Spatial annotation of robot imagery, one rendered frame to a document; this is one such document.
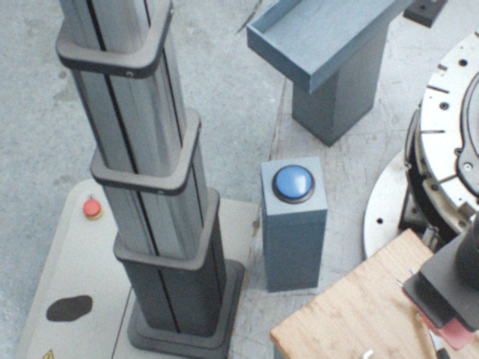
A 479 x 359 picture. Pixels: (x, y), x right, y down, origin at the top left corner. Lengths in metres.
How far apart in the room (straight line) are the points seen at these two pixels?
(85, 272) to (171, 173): 0.72
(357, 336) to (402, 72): 0.61
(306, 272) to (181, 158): 0.22
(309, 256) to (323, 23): 0.30
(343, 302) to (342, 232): 0.35
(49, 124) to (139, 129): 1.30
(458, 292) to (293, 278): 0.48
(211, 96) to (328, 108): 1.09
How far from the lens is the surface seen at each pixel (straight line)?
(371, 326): 0.89
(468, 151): 0.95
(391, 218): 1.23
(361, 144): 1.31
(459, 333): 0.72
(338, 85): 1.16
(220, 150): 2.20
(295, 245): 1.05
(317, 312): 0.89
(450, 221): 0.95
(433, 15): 1.43
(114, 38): 0.90
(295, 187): 0.97
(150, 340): 1.70
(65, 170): 2.23
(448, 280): 0.71
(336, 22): 1.12
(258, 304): 1.19
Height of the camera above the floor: 1.91
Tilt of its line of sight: 63 degrees down
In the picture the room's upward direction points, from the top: 4 degrees counter-clockwise
